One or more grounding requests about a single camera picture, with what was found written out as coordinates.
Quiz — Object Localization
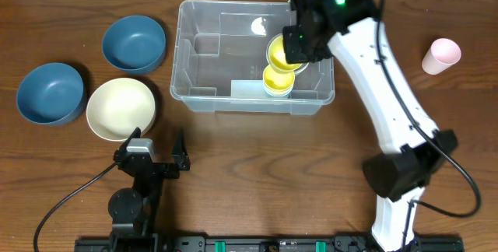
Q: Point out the dark blue bowl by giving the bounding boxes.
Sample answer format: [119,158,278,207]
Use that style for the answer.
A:
[102,15,167,75]
[16,62,87,125]

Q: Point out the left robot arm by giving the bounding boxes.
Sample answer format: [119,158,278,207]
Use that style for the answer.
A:
[108,128,191,252]

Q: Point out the small grey bowl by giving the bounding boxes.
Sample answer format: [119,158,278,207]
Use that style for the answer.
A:
[265,32,310,76]

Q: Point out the yellow cup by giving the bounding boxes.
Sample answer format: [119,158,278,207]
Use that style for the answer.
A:
[262,65,295,91]
[266,34,304,73]

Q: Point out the clear plastic storage container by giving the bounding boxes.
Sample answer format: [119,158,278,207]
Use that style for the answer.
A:
[170,0,335,115]

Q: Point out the cream cup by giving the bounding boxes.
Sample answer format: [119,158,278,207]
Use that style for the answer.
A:
[265,87,293,93]

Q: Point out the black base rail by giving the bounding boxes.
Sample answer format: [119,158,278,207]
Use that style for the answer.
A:
[73,235,465,252]

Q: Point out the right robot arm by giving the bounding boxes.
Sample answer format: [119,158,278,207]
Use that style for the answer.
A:
[282,0,458,251]

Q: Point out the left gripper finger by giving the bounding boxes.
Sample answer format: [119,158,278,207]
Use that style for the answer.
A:
[114,127,141,159]
[171,129,191,171]

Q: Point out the pink cup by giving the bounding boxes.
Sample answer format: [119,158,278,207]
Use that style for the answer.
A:
[422,38,461,75]

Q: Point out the large cream bowl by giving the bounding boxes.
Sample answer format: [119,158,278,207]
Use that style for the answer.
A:
[86,78,156,142]

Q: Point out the light blue cup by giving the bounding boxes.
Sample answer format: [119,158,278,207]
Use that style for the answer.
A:
[265,90,291,99]

